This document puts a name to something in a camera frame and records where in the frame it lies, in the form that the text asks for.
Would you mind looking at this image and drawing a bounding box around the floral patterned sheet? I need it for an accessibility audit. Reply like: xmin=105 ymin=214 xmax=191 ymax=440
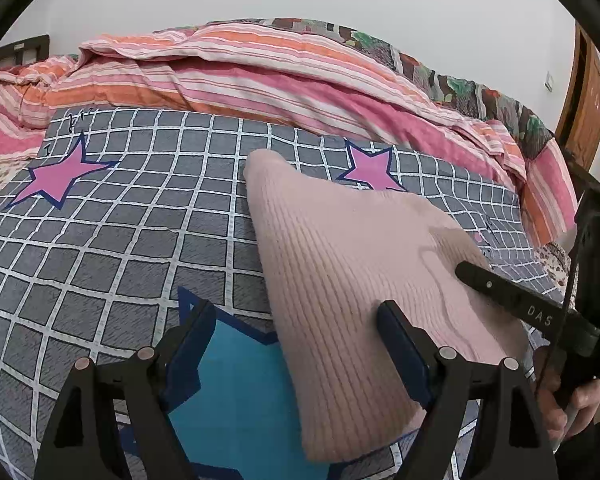
xmin=534 ymin=242 xmax=571 ymax=302

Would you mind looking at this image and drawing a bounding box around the pink striped pillow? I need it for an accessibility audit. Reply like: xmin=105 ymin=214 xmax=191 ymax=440
xmin=520 ymin=140 xmax=578 ymax=247

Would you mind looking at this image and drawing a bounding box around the pink orange striped quilt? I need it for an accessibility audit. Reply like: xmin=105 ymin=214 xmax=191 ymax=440
xmin=0 ymin=23 xmax=527 ymax=190

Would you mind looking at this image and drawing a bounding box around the brown wooden door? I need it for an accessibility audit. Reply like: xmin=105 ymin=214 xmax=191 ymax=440
xmin=555 ymin=23 xmax=600 ymax=170

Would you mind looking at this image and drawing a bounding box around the person's right hand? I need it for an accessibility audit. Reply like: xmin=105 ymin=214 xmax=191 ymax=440
xmin=532 ymin=346 xmax=600 ymax=453

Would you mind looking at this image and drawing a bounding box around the dark wooden headboard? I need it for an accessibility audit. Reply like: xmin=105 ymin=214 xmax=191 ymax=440
xmin=0 ymin=35 xmax=50 ymax=67

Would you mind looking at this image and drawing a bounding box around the white wall switch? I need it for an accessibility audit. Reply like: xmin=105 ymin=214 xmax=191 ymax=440
xmin=545 ymin=71 xmax=554 ymax=92

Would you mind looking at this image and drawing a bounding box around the pink knitted sweater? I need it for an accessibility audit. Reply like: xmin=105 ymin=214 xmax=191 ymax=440
xmin=244 ymin=148 xmax=529 ymax=463

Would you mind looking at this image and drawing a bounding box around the grey checked bed sheet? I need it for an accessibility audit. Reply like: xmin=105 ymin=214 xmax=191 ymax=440
xmin=0 ymin=108 xmax=562 ymax=479

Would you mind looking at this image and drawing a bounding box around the multicolour patterned blanket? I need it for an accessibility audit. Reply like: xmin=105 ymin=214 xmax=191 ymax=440
xmin=243 ymin=18 xmax=554 ymax=159

